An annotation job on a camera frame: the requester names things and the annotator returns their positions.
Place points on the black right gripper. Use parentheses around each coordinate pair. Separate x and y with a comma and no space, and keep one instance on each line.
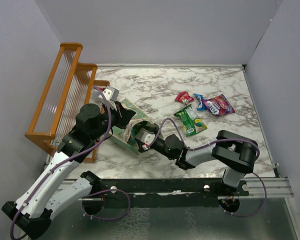
(155,130)

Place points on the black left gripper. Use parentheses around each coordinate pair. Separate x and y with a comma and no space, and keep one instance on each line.
(124,115)

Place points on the green illustrated paper bag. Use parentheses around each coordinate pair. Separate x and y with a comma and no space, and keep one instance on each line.
(126,137)

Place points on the green spring tea packet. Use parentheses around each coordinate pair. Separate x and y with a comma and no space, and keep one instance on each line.
(192,123)

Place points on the red snack packet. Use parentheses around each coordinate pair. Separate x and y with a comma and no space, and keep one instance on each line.
(184,98)

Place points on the blue snack packet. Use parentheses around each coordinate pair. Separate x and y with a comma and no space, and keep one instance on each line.
(200,98)

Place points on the purple snack packet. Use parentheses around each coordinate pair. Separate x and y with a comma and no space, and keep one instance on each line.
(218,105)

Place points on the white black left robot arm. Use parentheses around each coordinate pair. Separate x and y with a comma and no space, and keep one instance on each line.
(35,210)

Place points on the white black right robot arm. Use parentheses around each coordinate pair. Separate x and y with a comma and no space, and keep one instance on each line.
(237,152)

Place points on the wooden acrylic display rack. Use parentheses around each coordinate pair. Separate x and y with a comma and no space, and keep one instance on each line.
(68,87)

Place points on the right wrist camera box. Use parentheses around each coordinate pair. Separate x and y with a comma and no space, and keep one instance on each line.
(144,139)

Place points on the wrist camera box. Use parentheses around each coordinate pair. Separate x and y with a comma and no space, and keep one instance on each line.
(144,139)
(110,94)

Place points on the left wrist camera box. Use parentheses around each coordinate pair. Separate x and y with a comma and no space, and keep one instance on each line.
(110,94)

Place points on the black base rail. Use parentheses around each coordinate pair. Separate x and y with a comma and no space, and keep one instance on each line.
(156,193)

